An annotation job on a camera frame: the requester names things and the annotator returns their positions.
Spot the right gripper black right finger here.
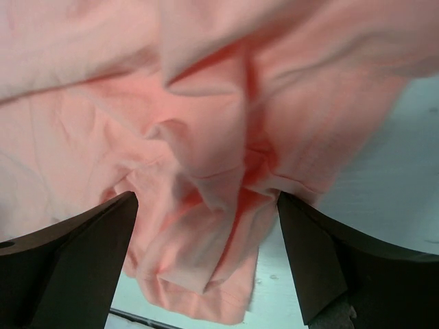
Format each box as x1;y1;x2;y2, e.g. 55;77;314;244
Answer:
277;193;438;328

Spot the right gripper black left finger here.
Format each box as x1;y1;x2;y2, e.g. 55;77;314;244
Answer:
1;191;139;328

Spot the salmon pink t shirt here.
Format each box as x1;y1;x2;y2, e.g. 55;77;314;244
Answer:
1;1;438;325

